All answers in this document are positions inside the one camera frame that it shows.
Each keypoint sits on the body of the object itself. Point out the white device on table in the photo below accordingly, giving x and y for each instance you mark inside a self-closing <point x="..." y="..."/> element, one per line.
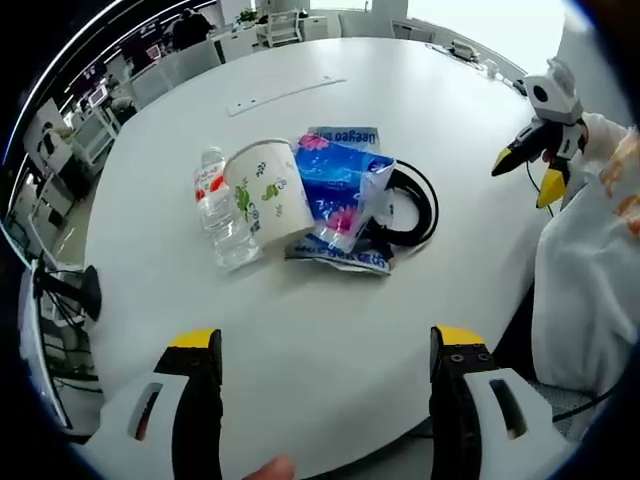
<point x="465" y="49"/>

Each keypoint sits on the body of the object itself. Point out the white round table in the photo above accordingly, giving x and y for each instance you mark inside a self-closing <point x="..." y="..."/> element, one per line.
<point x="310" y="320"/>

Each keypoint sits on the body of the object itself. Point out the blue floral tissue pack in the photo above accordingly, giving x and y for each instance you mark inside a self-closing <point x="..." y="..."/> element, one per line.
<point x="332" y="180"/>

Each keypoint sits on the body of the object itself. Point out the clear plastic water bottle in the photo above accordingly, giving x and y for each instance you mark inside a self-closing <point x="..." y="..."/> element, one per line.
<point x="220" y="220"/>

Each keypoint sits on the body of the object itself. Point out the white chair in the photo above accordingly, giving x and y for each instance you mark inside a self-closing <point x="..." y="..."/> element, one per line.
<point x="280" y="27"/>

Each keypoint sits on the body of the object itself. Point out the black monitor stand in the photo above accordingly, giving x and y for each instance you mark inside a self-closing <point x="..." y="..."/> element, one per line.
<point x="87" y="295"/>

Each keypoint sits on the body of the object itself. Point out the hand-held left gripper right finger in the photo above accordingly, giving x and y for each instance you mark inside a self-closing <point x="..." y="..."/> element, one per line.
<point x="480" y="415"/>

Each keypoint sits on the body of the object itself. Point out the white flat strip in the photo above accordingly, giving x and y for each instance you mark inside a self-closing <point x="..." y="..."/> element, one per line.
<point x="285" y="94"/>

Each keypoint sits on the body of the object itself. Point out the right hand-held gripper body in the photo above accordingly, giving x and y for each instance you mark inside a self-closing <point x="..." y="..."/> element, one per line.
<point x="555" y="100"/>

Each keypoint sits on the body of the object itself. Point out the grey chair seat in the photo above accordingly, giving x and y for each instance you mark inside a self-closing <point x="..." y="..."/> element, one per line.
<point x="560" y="405"/>

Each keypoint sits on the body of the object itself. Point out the blue printed packet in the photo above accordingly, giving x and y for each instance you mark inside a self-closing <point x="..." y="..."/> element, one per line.
<point x="350" y="260"/>

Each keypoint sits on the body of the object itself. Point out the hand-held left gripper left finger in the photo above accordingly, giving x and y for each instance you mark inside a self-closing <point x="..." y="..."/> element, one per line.
<point x="150" y="425"/>

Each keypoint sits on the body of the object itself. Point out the white printed paper cup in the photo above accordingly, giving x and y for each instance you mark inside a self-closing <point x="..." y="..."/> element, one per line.
<point x="270" y="195"/>

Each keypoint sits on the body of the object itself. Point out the person's left hand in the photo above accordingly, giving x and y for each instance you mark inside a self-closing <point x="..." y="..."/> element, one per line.
<point x="274" y="470"/>

